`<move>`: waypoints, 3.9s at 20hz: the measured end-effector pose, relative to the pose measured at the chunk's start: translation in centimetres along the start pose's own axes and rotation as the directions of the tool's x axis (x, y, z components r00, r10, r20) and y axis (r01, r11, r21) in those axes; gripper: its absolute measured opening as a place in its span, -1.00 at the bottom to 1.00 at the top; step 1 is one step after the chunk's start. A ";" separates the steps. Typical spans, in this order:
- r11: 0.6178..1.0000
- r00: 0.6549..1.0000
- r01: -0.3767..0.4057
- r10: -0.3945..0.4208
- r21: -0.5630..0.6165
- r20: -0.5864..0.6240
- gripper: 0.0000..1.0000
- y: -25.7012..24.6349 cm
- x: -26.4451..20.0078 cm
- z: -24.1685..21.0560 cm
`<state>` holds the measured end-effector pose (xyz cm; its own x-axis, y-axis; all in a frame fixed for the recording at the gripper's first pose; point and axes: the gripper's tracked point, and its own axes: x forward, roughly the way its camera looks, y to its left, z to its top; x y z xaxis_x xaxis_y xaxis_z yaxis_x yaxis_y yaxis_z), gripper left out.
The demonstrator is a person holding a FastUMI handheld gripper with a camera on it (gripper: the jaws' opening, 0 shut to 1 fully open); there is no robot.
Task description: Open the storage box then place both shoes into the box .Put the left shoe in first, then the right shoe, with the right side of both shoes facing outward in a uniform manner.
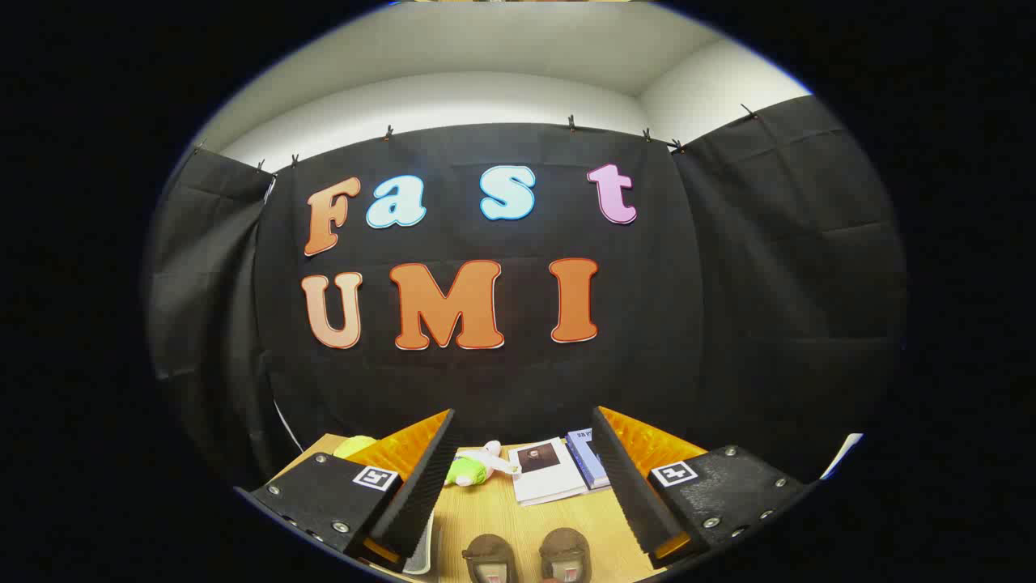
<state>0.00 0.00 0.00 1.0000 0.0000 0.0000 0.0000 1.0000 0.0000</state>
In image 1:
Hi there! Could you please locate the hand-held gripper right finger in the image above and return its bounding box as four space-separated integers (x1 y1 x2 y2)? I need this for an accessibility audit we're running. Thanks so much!
591 406 812 570

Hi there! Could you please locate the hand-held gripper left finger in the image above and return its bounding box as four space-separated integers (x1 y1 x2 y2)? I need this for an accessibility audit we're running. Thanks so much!
235 409 460 572

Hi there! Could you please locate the brown fuzzy shoe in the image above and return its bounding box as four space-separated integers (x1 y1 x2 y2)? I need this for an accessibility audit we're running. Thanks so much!
461 533 519 583
538 527 592 583

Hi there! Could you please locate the blue cover book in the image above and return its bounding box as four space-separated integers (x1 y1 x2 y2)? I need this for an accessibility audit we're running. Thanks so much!
565 428 612 491

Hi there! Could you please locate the pink plush toy green outfit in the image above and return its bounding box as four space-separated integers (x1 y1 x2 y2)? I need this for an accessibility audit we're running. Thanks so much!
445 440 520 487

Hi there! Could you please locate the white book with portrait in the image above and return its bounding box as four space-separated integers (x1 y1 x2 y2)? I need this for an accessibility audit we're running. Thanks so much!
508 437 589 507

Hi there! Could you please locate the black backdrop cloth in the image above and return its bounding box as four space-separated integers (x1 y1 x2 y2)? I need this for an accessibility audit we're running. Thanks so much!
146 96 907 487

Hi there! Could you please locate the white panel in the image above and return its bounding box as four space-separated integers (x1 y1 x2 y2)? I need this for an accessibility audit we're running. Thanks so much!
819 432 864 480

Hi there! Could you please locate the row of small black clips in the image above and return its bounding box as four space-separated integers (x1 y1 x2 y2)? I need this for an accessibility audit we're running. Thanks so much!
194 104 762 175

